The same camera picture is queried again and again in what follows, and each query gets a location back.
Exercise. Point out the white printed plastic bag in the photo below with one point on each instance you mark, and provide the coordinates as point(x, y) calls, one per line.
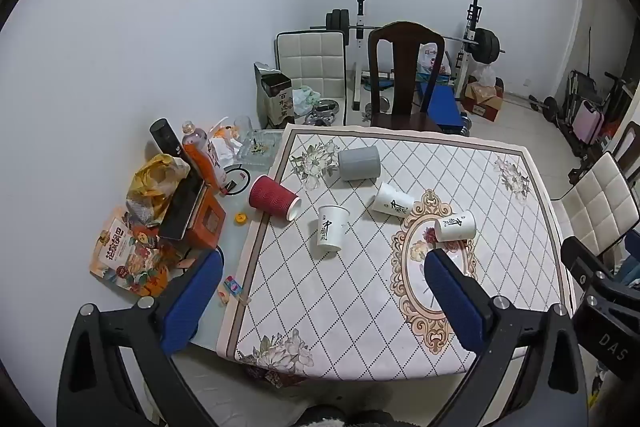
point(432, 59)

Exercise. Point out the blue weight bench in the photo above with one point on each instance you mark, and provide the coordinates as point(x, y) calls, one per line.
point(445, 107)

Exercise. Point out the plastic bottle orange label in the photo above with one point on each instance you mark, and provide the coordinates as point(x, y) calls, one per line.
point(200, 157)

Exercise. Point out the black dumbbell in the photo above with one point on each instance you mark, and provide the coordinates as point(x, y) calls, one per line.
point(547, 104)

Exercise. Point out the orange box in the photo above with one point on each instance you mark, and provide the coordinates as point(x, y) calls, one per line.
point(207, 224)

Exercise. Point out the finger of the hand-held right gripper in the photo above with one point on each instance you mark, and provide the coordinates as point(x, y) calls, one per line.
point(582, 257)

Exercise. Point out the red ribbed paper cup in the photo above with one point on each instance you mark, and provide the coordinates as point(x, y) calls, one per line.
point(267, 197)

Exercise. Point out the grey tea box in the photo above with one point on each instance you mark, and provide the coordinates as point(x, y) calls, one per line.
point(272, 102)

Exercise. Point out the black cylindrical flask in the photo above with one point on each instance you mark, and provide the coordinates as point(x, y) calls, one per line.
point(166, 137)

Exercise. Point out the black flat device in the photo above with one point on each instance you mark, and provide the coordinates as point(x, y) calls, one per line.
point(182, 209)

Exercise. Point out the dark wooden chair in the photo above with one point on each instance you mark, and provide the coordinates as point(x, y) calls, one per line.
point(405, 72)
point(629, 142)

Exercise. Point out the orange white snack bag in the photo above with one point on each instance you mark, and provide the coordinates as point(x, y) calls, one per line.
point(222, 144)

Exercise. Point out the pink suitcase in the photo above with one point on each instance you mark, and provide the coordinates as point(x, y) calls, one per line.
point(589, 122)

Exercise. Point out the white padded chair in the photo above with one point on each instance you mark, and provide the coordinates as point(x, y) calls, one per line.
point(600, 212)
point(312, 62)

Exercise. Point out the clear plastic bag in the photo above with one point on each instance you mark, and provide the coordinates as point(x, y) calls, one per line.
point(484, 74)

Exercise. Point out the floral patterned table mat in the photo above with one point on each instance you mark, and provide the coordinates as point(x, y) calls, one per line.
point(350, 287)

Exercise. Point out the grey cup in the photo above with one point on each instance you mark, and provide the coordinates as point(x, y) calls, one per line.
point(359, 163)

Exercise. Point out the black scooter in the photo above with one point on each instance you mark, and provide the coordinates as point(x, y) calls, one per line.
point(617, 99)

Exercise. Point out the colourful snack packet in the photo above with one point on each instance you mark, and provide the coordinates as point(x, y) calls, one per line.
point(127, 259)

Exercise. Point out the clear glass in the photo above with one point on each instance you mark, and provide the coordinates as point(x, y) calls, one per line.
point(242, 127)

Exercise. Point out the yellow bottle cap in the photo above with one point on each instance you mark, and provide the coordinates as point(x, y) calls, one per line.
point(241, 218)

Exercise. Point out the white printed paper cup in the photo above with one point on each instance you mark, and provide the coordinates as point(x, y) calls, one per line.
point(392, 201)
point(456, 226)
point(331, 229)

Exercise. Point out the brown cardboard box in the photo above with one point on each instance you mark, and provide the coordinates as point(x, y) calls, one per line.
point(482, 102)

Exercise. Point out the black barbell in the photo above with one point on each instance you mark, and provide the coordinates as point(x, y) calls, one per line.
point(487, 44)

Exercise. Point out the yellow plastic bag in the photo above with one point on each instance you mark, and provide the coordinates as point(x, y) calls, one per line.
point(152, 182)

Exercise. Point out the glass ashtray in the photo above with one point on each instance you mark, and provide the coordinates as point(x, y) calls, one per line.
point(257, 149)

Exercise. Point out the metal bowl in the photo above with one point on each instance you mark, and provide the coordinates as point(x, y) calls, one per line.
point(326, 108)

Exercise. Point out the white barbell rack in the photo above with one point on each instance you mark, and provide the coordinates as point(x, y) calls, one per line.
point(359, 57)

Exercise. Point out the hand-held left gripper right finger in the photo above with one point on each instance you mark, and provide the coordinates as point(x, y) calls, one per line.
point(455, 302)

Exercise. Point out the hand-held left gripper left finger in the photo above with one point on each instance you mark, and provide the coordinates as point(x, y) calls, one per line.
point(192, 302)

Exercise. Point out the small candy wrapper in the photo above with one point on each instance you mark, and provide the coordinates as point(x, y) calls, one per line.
point(232, 289)

